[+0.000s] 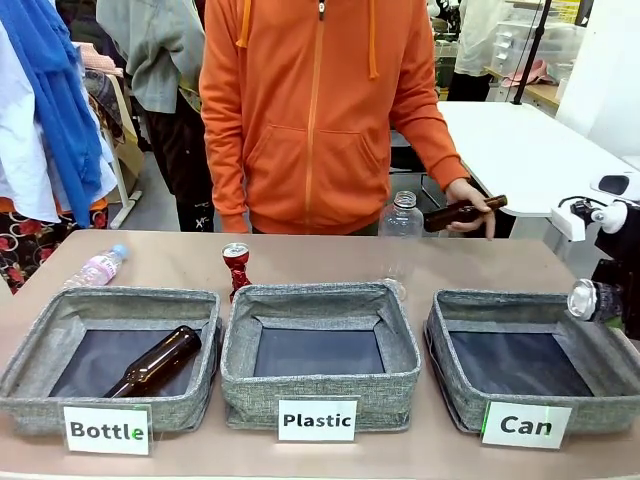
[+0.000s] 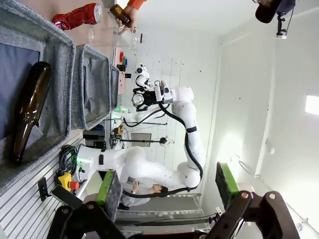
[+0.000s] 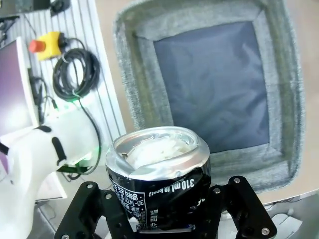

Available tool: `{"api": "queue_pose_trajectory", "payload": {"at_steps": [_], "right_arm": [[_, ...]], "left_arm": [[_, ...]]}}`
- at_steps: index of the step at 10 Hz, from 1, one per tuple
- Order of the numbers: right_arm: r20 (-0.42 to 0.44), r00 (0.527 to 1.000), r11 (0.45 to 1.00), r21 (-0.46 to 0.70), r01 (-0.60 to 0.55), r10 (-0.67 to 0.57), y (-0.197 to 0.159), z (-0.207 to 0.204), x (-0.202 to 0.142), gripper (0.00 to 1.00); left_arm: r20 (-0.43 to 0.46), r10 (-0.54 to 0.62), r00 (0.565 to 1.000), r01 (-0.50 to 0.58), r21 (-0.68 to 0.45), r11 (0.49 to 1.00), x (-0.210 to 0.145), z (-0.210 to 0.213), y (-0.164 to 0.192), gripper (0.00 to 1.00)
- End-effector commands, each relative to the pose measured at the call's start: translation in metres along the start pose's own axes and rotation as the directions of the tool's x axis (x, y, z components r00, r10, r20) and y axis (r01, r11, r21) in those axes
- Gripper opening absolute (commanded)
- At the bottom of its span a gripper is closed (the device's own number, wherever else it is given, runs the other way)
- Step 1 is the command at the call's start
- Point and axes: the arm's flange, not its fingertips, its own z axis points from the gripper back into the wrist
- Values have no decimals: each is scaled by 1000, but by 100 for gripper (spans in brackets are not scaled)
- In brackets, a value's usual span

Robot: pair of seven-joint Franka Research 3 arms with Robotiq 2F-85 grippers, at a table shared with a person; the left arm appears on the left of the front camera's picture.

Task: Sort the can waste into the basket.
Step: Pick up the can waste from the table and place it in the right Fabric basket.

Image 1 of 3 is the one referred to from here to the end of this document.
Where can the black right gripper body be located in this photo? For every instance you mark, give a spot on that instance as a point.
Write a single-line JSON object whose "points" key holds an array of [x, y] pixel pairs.
{"points": [[622, 260]]}

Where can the translucent storage drawers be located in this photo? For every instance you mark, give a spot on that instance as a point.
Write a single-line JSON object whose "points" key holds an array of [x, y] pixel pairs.
{"points": [[530, 45]]}

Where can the red floral dark cloth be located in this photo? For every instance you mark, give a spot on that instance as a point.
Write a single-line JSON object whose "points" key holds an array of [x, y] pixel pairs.
{"points": [[35, 240]]}

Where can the pink cloth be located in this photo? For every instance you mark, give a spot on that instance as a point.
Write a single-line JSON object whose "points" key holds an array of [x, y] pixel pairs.
{"points": [[530, 74]]}

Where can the white sign reading Can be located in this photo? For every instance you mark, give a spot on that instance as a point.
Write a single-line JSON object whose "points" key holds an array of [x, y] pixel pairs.
{"points": [[526, 425]]}

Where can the black pole stand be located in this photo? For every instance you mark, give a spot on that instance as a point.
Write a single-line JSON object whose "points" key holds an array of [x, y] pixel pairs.
{"points": [[532, 50]]}

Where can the person's right forearm orange sleeve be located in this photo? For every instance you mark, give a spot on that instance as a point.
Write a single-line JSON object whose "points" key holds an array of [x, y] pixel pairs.
{"points": [[222, 150]]}

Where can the white clothes rack leg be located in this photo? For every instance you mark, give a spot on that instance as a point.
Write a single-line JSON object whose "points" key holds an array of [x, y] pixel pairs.
{"points": [[122, 185]]}

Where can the person's left forearm orange sleeve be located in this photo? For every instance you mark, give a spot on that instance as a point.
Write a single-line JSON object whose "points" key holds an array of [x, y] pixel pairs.
{"points": [[425, 110]]}

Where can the blue hanging cloth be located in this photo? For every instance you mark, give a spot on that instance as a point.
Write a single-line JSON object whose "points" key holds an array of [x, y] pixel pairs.
{"points": [[55, 100]]}

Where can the gray fabric basket Bottle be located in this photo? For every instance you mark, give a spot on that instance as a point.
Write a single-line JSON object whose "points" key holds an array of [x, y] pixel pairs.
{"points": [[35, 350]]}

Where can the white table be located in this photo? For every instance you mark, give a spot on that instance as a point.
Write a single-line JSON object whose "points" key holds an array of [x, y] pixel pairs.
{"points": [[525, 150]]}

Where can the crushed red can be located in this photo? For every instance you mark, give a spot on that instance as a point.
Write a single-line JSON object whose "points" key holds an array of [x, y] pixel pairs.
{"points": [[238, 272]]}

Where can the crushed silver dark can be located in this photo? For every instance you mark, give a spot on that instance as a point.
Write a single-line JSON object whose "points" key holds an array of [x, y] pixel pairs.
{"points": [[585, 300]]}

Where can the person in white shirt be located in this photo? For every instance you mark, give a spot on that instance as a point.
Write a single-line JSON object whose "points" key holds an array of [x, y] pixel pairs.
{"points": [[475, 45]]}

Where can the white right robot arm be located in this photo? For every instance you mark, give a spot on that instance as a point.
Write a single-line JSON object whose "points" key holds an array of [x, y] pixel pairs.
{"points": [[617, 187]]}

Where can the clear empty plastic bottle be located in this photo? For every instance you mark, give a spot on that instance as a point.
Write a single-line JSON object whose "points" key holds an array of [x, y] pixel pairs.
{"points": [[400, 225]]}

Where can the white sign reading Bottle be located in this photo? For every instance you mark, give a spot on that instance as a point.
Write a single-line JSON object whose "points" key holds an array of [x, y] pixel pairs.
{"points": [[107, 430]]}

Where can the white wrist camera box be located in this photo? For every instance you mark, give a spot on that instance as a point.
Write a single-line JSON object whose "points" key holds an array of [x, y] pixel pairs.
{"points": [[569, 222]]}

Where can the gray fabric basket Can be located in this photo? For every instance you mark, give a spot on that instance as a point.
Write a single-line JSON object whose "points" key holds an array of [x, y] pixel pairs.
{"points": [[585, 345]]}

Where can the person in gray jacket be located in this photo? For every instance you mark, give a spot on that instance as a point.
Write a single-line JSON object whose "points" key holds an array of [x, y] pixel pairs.
{"points": [[165, 75]]}

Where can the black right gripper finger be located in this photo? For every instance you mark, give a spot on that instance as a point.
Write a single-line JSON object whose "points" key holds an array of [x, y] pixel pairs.
{"points": [[611, 289], [620, 320]]}

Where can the white hanging cloth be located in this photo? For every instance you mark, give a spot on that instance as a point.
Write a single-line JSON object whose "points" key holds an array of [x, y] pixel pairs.
{"points": [[20, 150]]}

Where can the gray fabric basket Plastic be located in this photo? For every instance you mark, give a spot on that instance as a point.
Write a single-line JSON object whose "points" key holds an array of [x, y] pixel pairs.
{"points": [[320, 387]]}

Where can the pink label plastic bottle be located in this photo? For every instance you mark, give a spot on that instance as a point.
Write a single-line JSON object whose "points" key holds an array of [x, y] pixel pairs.
{"points": [[97, 270]]}

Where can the white sign reading Plastic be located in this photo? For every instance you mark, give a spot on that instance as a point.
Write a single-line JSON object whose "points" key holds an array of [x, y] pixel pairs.
{"points": [[318, 420]]}

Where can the person's left hand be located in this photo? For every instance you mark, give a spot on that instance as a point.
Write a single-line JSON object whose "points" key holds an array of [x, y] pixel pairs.
{"points": [[470, 197]]}

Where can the brown glass bottle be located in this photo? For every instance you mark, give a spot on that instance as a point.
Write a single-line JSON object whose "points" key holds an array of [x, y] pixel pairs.
{"points": [[160, 360], [450, 216]]}

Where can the person's orange hoodie torso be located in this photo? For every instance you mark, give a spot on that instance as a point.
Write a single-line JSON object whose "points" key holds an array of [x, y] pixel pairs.
{"points": [[310, 120]]}

